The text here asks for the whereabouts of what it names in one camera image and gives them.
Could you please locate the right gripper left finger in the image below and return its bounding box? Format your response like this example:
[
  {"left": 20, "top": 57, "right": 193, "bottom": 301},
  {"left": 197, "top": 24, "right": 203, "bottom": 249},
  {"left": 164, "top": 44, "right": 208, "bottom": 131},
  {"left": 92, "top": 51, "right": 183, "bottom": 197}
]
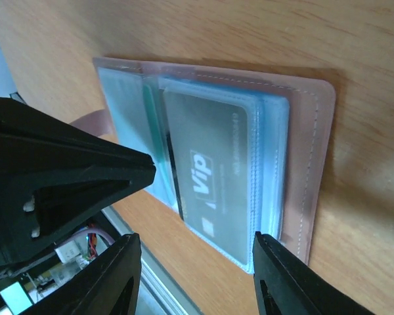
[{"left": 26, "top": 233, "right": 141, "bottom": 315}]

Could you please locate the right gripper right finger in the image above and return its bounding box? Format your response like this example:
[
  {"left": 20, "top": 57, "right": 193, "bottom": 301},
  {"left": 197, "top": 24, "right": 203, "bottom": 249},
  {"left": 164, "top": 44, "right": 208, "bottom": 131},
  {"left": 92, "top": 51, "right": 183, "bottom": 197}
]
[{"left": 253, "top": 232, "right": 372, "bottom": 314}]

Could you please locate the black VIP card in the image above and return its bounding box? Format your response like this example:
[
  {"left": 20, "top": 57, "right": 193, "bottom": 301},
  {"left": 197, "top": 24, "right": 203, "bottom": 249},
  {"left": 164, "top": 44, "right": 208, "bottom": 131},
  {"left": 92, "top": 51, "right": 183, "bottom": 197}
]
[{"left": 163, "top": 89, "right": 250, "bottom": 268}]

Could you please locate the aluminium rail frame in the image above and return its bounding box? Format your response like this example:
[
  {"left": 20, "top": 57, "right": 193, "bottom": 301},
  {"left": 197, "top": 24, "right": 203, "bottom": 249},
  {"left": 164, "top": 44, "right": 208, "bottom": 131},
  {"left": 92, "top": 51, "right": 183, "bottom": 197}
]
[{"left": 101, "top": 207, "right": 204, "bottom": 314}]

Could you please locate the teal card with black stripe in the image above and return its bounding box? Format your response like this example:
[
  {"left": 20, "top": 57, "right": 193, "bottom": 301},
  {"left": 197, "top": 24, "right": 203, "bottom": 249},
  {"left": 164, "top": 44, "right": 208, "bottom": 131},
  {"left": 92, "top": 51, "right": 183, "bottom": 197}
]
[{"left": 143, "top": 84, "right": 173, "bottom": 205}]

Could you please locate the pink leather card holder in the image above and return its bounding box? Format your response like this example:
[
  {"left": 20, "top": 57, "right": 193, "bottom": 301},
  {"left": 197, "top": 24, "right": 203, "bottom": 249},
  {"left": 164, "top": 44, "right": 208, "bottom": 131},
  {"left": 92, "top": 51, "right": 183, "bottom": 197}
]
[{"left": 74, "top": 58, "right": 336, "bottom": 273}]

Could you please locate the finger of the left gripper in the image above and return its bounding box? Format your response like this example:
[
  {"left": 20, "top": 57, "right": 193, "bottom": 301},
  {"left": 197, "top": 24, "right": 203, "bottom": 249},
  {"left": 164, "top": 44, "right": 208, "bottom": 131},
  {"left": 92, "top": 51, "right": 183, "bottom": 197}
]
[{"left": 0, "top": 98, "right": 156, "bottom": 268}]

